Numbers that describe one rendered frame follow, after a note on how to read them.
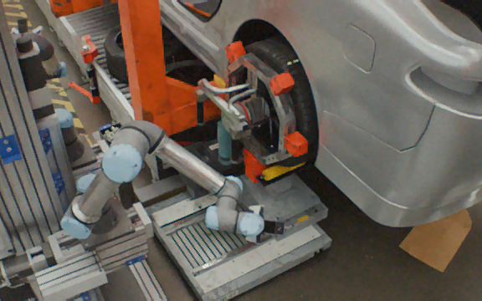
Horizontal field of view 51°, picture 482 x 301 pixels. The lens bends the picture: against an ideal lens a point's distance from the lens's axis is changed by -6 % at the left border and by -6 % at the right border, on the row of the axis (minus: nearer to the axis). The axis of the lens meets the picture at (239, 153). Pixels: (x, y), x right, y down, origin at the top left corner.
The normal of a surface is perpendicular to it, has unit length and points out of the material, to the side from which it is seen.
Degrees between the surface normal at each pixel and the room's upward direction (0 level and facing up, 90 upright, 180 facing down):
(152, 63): 90
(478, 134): 88
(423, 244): 1
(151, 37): 90
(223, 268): 0
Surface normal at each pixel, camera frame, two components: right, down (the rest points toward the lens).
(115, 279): 0.00, -0.76
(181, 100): 0.52, 0.55
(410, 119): -0.72, 0.45
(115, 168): -0.11, 0.56
